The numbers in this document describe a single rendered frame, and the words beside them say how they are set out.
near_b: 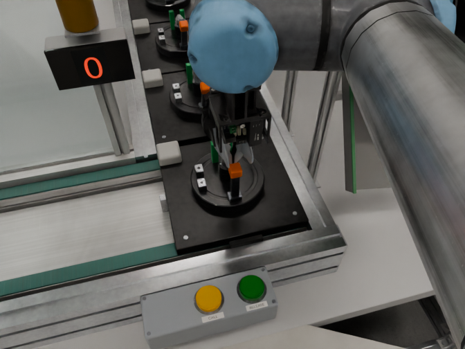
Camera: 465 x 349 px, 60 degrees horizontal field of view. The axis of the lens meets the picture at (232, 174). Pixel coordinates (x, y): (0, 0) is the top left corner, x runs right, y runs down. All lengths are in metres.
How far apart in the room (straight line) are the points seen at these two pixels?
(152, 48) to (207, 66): 0.81
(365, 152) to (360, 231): 0.19
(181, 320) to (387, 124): 0.50
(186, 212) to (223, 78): 0.43
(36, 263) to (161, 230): 0.23
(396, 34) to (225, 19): 0.12
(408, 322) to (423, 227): 1.63
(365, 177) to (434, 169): 0.59
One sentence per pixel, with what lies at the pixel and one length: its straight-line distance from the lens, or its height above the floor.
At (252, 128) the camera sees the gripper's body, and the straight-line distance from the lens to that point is 0.54.
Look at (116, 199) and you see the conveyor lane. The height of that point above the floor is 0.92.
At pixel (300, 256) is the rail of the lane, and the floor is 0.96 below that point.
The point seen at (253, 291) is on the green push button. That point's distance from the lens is 0.66.
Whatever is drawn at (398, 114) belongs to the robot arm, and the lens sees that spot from 0.23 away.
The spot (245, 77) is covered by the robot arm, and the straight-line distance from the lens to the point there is 0.35.
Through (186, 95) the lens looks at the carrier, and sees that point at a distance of 0.94.
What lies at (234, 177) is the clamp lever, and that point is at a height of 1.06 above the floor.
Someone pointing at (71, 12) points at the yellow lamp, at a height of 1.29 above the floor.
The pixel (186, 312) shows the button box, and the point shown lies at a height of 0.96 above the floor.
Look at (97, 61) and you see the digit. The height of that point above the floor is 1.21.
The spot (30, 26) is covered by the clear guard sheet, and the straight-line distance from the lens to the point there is 0.72.
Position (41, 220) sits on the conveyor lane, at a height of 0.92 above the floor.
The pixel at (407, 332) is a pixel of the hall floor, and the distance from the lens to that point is 1.79.
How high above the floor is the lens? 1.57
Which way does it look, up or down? 50 degrees down
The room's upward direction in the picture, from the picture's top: straight up
